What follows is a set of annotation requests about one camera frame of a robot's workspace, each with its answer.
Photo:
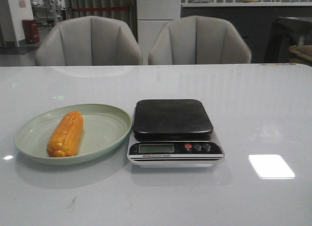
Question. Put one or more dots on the orange corn cob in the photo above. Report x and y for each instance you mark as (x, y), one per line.
(66, 137)

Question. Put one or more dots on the black silver kitchen scale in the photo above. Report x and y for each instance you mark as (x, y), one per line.
(173, 133)

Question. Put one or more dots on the grey armchair right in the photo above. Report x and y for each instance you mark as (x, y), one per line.
(199, 40)

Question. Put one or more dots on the grey armchair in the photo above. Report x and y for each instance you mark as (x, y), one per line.
(89, 41)
(199, 40)

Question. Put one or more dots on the light green plate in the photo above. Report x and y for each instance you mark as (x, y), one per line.
(105, 128)

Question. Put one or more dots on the grey armchair left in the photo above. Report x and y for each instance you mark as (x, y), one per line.
(89, 41)

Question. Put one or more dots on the white drawer cabinet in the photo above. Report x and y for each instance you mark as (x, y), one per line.
(151, 16)

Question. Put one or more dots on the dark grey counter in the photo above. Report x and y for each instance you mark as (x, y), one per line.
(252, 20)

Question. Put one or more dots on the black glossy appliance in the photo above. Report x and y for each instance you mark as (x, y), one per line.
(287, 32)

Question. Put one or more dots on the red bin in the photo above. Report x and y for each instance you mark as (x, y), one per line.
(31, 32)

